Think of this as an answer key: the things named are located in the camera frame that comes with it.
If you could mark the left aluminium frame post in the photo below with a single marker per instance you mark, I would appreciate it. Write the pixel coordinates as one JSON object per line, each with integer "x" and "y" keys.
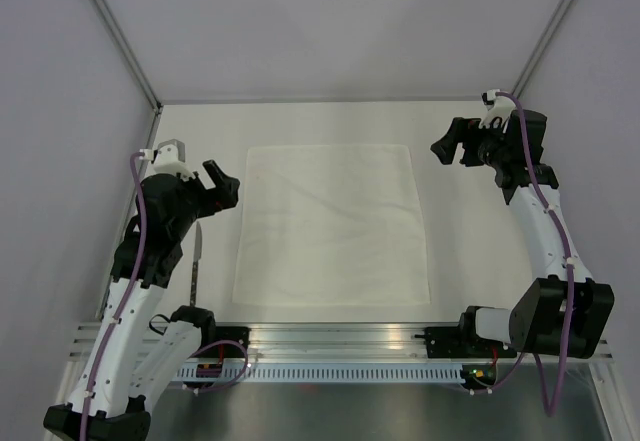
{"x": 122, "y": 45}

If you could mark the white cloth napkin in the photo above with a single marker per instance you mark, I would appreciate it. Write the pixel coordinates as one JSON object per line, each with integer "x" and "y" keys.
{"x": 331, "y": 225}

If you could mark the right aluminium frame post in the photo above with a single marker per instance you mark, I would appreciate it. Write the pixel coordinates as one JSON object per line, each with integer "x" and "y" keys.
{"x": 543, "y": 42}

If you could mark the white slotted cable duct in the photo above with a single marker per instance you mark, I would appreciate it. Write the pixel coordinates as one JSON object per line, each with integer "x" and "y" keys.
{"x": 321, "y": 373}

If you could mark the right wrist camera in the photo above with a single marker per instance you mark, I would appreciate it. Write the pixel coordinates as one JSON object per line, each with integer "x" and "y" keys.
{"x": 499, "y": 110}

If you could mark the black-handled table knife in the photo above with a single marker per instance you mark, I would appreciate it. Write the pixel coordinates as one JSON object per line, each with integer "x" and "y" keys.
{"x": 195, "y": 265}

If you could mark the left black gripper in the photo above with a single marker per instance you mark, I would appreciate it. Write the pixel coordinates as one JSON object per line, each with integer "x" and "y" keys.
{"x": 222, "y": 196}

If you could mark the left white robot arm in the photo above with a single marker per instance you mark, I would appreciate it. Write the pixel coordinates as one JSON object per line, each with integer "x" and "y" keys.
{"x": 116, "y": 394}

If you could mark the aluminium mounting rail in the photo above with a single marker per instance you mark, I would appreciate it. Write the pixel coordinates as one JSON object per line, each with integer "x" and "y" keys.
{"x": 349, "y": 342}

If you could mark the aluminium frame post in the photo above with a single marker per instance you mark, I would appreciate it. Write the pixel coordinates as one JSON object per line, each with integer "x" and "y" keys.
{"x": 543, "y": 42}
{"x": 122, "y": 45}

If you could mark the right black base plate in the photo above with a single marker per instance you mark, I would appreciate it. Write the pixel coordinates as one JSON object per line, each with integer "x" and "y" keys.
{"x": 449, "y": 342}

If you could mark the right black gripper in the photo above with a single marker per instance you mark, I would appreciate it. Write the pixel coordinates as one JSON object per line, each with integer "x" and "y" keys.
{"x": 467, "y": 130}

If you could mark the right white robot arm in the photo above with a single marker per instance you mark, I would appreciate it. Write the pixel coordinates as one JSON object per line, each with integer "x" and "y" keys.
{"x": 564, "y": 310}

